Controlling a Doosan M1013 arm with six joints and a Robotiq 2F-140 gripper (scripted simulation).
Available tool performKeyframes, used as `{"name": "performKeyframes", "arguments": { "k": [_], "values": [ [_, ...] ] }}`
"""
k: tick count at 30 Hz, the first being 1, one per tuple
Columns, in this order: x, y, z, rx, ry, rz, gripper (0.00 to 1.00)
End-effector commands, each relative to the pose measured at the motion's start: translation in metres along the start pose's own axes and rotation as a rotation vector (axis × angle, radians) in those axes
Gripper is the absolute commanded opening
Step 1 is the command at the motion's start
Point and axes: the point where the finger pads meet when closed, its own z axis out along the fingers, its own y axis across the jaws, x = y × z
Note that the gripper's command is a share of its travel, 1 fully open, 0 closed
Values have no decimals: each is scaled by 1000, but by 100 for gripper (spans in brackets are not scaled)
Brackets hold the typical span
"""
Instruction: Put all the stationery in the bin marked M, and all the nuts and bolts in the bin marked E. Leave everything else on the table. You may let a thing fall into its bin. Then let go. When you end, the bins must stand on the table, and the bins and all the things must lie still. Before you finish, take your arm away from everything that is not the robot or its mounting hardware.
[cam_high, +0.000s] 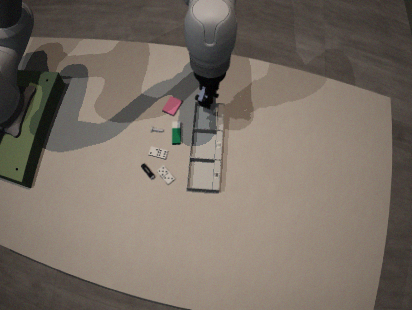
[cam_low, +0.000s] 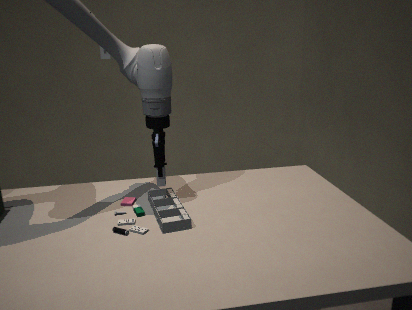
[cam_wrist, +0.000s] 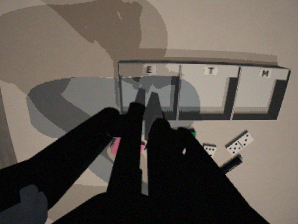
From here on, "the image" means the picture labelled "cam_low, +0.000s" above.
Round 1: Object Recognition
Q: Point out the grey three-compartment bin rack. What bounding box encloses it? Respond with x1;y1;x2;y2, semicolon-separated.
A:
148;187;192;234

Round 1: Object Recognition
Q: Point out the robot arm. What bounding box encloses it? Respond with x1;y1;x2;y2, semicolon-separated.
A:
44;0;172;118

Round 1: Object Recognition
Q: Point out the white domino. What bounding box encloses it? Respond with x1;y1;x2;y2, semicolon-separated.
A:
118;219;135;226
129;225;149;235

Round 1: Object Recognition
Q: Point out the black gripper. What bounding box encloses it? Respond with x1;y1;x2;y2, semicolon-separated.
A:
145;115;170;186

